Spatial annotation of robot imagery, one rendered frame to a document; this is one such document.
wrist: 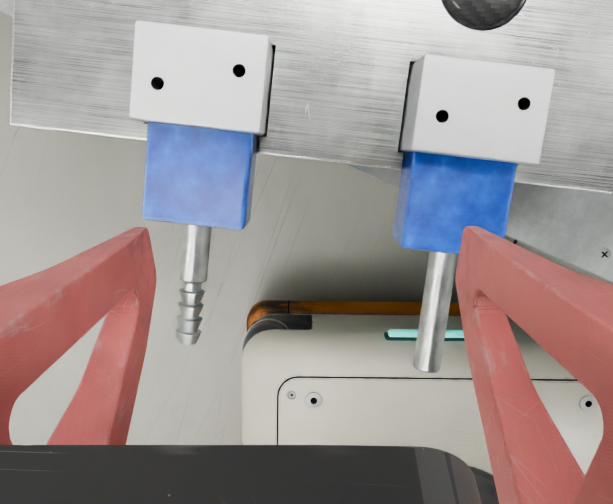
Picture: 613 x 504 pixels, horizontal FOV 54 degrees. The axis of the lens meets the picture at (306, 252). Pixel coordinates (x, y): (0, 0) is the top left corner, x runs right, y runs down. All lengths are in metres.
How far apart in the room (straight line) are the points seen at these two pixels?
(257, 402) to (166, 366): 0.34
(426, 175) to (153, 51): 0.12
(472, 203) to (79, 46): 0.17
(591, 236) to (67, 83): 0.27
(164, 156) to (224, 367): 0.96
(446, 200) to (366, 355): 0.66
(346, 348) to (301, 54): 0.67
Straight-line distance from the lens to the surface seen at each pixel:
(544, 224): 0.34
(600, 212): 0.35
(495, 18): 0.28
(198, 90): 0.24
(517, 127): 0.25
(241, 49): 0.24
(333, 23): 0.27
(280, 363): 0.89
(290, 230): 1.13
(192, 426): 1.26
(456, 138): 0.24
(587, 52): 0.29
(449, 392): 0.93
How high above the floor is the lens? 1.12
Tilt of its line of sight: 81 degrees down
